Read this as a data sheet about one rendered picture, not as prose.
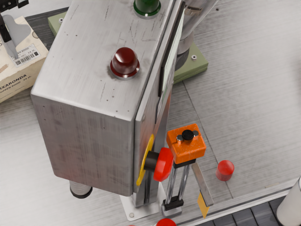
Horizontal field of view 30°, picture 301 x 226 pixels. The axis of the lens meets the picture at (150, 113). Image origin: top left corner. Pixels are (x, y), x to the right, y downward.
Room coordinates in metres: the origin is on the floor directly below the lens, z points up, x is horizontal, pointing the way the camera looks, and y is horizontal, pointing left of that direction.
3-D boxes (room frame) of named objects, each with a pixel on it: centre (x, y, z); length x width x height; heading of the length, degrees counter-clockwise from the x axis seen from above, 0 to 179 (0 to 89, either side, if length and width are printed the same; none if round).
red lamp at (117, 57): (0.27, 0.03, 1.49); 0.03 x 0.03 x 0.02
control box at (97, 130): (0.31, 0.04, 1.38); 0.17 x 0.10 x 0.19; 168
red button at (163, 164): (0.25, -0.01, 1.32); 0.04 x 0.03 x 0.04; 168
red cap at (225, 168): (0.45, -0.16, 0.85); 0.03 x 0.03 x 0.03
